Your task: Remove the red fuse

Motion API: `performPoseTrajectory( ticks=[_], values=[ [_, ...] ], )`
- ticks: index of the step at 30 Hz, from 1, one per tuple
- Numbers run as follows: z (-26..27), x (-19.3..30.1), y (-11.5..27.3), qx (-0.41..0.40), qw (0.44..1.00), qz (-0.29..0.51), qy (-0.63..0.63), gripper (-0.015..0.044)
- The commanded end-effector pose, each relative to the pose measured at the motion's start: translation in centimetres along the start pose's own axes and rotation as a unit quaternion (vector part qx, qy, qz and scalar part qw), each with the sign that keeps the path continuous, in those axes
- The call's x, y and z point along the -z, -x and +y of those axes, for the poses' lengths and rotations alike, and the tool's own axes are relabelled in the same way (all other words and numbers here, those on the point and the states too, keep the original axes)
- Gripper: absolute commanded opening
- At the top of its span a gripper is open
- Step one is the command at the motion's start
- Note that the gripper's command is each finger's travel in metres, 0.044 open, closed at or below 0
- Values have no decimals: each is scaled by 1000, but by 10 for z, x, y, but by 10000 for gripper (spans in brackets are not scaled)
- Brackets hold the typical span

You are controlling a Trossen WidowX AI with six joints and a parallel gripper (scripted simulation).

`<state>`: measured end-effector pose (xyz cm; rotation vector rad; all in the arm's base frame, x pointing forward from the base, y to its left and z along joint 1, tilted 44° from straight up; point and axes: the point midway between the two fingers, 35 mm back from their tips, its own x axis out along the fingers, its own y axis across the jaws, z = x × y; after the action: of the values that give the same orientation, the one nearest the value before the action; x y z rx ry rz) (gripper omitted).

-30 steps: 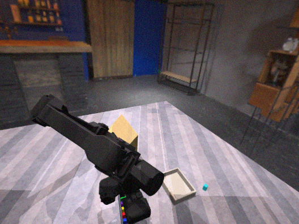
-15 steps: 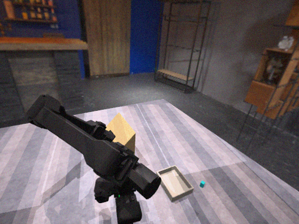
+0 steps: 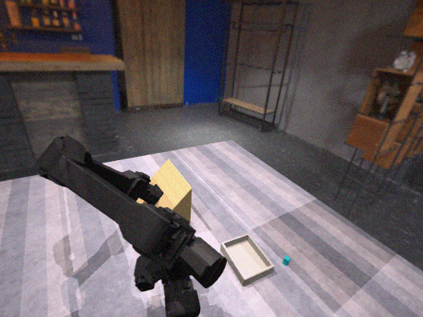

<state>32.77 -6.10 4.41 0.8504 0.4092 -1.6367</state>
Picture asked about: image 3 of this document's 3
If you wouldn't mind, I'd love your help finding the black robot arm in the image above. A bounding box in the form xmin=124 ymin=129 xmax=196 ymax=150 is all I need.
xmin=37 ymin=135 xmax=227 ymax=291

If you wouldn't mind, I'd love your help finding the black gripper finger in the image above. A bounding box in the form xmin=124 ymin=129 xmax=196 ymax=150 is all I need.
xmin=163 ymin=279 xmax=194 ymax=296

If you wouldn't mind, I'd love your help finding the white shallow square tray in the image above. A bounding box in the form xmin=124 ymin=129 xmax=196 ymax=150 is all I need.
xmin=220 ymin=234 xmax=274 ymax=286

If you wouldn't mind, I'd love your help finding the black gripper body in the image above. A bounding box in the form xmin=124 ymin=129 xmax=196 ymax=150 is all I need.
xmin=164 ymin=263 xmax=200 ymax=317

